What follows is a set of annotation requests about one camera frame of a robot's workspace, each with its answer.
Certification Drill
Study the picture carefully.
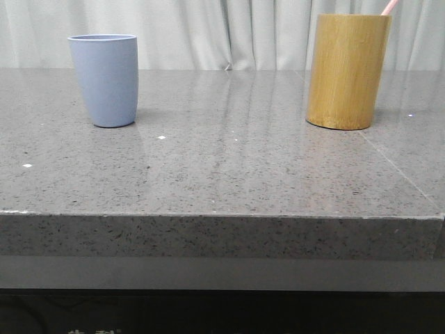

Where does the blue plastic cup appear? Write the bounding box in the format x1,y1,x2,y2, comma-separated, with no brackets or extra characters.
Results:
68,34,138,128

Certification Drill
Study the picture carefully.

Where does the white pleated curtain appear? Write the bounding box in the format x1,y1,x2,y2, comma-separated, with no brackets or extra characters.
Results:
0,0,445,72

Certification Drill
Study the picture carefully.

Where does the bamboo wooden cylinder holder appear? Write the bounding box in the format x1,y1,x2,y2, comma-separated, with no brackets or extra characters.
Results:
306,14,391,130

